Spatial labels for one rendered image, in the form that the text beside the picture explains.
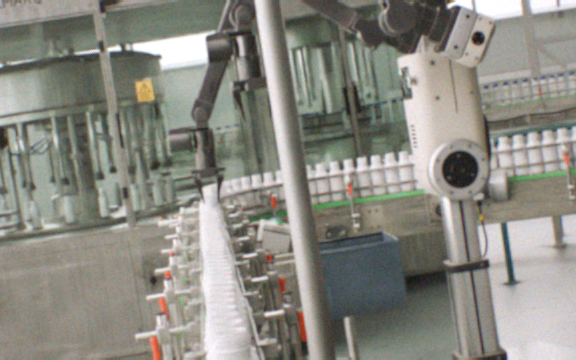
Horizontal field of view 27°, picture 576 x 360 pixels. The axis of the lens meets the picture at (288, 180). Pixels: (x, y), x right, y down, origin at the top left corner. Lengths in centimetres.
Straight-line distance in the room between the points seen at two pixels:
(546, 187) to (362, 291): 140
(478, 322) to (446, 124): 53
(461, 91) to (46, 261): 412
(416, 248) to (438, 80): 581
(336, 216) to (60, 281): 223
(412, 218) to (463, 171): 197
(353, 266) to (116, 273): 317
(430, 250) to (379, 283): 504
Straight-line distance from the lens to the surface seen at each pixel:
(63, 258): 687
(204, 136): 338
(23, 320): 694
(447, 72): 312
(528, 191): 504
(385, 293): 387
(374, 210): 511
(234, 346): 133
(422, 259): 889
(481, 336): 325
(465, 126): 314
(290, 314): 195
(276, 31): 98
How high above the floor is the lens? 139
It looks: 3 degrees down
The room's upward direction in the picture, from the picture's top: 9 degrees counter-clockwise
